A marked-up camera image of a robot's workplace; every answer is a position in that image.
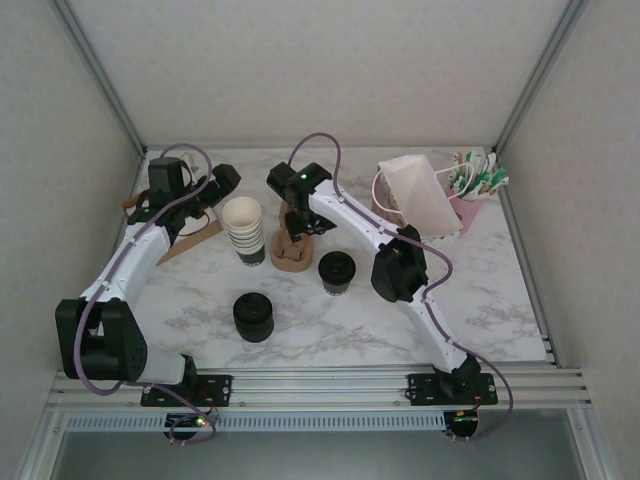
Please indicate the brown pulp cup carrier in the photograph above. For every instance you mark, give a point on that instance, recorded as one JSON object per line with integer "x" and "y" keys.
{"x": 292, "y": 260}

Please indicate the black plastic cup lid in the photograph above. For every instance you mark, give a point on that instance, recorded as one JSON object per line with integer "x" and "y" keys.
{"x": 336, "y": 267}

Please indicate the brown cardboard napkin tray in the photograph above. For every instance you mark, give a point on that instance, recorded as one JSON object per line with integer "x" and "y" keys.
{"x": 195, "y": 240}

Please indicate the white paper takeout bag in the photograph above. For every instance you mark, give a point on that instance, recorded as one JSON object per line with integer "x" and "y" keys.
{"x": 417, "y": 195}

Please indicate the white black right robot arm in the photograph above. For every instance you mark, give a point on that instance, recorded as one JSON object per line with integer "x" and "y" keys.
{"x": 350, "y": 215}

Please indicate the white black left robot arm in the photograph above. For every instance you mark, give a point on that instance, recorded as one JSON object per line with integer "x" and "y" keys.
{"x": 130, "y": 260}

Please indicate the stack of paper cups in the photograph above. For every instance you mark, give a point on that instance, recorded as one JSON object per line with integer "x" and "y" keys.
{"x": 244, "y": 235}

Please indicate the stack of black lids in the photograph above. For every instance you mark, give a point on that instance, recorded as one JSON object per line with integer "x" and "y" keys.
{"x": 254, "y": 317}

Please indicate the green white paper stick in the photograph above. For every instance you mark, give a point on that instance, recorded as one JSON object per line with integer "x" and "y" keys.
{"x": 456, "y": 180}
{"x": 470, "y": 160}
{"x": 501, "y": 176}
{"x": 493, "y": 161}

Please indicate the pink stick holder cup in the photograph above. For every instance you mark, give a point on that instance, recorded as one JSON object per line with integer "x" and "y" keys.
{"x": 467, "y": 215}

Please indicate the small black controller board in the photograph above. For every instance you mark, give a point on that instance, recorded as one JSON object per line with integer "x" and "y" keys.
{"x": 187, "y": 422}
{"x": 465, "y": 425}

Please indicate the aluminium frame post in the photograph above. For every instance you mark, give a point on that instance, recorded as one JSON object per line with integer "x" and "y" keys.
{"x": 101, "y": 75}
{"x": 540, "y": 75}

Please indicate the aluminium mounting rail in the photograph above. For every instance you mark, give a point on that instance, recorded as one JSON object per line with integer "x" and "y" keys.
{"x": 320, "y": 390}

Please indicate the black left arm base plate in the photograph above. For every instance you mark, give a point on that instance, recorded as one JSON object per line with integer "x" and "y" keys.
{"x": 220, "y": 387}

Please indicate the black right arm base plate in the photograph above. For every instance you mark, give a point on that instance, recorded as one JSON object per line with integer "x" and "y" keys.
{"x": 422, "y": 390}

